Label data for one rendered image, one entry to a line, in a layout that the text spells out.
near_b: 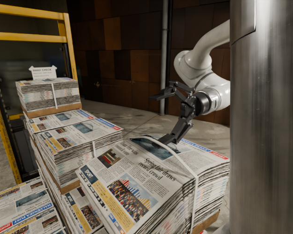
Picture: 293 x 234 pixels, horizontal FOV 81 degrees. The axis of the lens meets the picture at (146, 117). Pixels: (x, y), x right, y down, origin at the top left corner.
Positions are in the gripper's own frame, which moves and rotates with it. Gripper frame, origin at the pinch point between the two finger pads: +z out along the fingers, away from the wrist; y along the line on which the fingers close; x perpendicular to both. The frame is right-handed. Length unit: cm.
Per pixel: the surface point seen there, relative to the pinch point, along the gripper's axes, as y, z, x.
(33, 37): -34, 0, 159
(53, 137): 21, 19, 62
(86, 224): 46, 21, 23
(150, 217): 12.2, 14.8, -13.3
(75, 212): 45, 23, 31
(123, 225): 12.9, 19.6, -10.6
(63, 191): 42, 23, 44
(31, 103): 11, 20, 105
